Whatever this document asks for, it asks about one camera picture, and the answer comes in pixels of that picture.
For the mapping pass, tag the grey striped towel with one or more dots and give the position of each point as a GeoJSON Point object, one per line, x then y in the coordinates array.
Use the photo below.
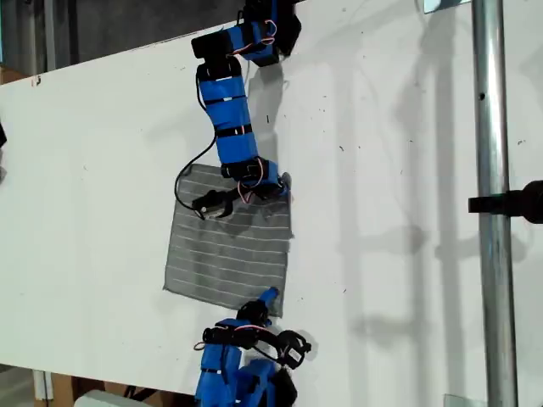
{"type": "Point", "coordinates": [225, 258]}

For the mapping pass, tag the white box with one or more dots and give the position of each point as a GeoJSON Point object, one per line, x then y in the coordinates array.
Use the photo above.
{"type": "Point", "coordinates": [106, 399]}

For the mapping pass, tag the brown cardboard box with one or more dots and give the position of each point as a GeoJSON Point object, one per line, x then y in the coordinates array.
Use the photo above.
{"type": "Point", "coordinates": [63, 388]}

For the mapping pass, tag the white table leg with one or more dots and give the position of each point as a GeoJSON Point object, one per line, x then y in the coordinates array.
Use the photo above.
{"type": "Point", "coordinates": [42, 383]}

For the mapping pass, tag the black clamp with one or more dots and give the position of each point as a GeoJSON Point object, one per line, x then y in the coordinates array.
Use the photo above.
{"type": "Point", "coordinates": [509, 203]}

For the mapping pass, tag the black object at table edge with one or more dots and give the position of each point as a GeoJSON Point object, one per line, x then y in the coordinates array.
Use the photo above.
{"type": "Point", "coordinates": [2, 135]}

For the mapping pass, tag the black camera box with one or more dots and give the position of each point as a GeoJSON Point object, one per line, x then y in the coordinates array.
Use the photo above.
{"type": "Point", "coordinates": [292, 354]}

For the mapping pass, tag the silver camera box with label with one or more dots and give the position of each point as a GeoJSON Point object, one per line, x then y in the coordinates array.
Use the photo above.
{"type": "Point", "coordinates": [210, 205]}

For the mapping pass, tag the steel post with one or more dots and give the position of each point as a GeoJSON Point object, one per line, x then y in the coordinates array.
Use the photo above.
{"type": "Point", "coordinates": [494, 127]}

